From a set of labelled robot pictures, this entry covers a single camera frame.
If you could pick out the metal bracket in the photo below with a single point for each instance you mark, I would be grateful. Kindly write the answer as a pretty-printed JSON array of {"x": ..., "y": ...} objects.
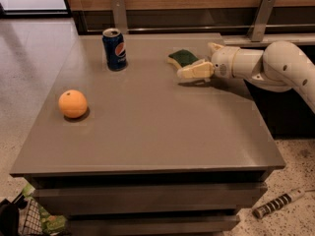
[
  {"x": 258, "y": 28},
  {"x": 119, "y": 15}
]

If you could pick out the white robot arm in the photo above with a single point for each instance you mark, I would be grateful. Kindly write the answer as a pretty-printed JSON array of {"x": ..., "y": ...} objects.
[{"x": 280, "y": 67}]

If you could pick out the green and yellow sponge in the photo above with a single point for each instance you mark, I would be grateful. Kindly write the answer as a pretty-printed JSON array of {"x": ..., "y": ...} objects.
[{"x": 181, "y": 58}]

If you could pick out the grey drawer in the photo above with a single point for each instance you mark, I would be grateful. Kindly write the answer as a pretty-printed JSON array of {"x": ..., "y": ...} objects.
[
  {"x": 137, "y": 199},
  {"x": 153, "y": 226}
]

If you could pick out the metal rail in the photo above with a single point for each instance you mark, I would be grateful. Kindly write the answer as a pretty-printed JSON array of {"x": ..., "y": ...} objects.
[{"x": 228, "y": 30}]

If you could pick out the left metal bracket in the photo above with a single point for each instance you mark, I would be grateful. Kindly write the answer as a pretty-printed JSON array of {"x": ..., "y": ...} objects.
[{"x": 119, "y": 15}]

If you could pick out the black bag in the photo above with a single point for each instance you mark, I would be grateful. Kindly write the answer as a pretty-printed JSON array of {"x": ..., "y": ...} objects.
[{"x": 10, "y": 215}]

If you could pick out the lower grey drawer front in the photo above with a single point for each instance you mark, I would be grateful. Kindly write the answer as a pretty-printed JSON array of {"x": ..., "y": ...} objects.
[{"x": 153, "y": 226}]

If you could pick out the checkered cloth bag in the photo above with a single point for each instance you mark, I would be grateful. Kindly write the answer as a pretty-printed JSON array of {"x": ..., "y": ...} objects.
[{"x": 30, "y": 224}]

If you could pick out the upper grey drawer front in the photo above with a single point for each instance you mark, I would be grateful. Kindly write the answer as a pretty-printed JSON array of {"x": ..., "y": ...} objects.
[{"x": 137, "y": 199}]

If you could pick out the orange fruit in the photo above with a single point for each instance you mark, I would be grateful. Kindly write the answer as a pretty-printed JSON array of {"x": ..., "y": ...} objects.
[{"x": 72, "y": 103}]

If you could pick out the right metal bracket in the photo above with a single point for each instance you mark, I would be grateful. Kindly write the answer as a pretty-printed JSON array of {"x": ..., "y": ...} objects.
[{"x": 258, "y": 28}]

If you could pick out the green snack bag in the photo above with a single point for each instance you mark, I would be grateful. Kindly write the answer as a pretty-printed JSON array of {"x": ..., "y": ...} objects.
[{"x": 52, "y": 225}]

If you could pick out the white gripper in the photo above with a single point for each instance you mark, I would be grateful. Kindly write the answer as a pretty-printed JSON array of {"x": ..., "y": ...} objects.
[{"x": 222, "y": 63}]

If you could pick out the blue Pepsi can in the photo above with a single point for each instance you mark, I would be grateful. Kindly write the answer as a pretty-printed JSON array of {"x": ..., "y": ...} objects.
[{"x": 115, "y": 51}]

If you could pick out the grey drawer cabinet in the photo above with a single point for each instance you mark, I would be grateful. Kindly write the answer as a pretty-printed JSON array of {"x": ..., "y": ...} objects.
[{"x": 143, "y": 127}]

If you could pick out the white power strip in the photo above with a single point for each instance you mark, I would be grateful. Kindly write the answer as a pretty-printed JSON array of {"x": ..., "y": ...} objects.
[{"x": 278, "y": 203}]

